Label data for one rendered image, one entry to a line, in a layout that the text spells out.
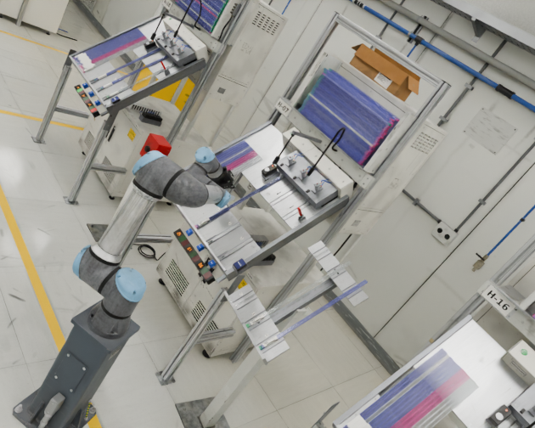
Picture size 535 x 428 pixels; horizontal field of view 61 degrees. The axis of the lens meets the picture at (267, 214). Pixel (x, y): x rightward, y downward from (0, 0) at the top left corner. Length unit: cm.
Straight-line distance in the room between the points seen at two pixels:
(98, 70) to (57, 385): 212
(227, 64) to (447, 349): 228
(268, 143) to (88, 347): 140
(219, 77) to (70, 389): 220
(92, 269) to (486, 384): 150
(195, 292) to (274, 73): 271
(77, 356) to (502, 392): 157
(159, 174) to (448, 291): 259
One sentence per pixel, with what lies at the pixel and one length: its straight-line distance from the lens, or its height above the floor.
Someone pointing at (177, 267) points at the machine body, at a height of 22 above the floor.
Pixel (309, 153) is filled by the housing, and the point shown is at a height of 127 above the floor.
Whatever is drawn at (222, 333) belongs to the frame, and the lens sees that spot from 245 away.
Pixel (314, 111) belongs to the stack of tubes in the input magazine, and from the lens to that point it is 244.
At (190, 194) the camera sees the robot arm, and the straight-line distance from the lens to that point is 154.
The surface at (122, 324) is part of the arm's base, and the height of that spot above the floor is 61.
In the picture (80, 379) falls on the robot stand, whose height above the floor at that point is 34.
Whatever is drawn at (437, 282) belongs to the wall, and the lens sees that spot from 366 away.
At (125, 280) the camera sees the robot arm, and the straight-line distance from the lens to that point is 166.
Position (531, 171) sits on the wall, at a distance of 353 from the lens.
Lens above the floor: 180
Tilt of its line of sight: 22 degrees down
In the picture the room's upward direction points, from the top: 34 degrees clockwise
